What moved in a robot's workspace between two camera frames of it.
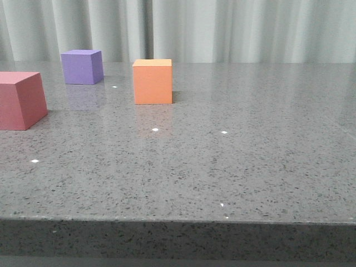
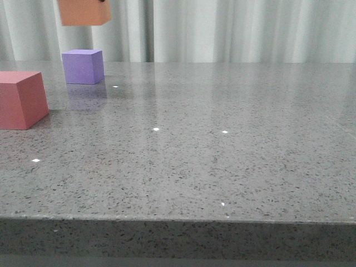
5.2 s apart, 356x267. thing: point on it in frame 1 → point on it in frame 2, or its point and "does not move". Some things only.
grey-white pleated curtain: (184, 31) does not move
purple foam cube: (83, 67) does not move
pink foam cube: (22, 100) does not move
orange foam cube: (153, 81) → (84, 12)
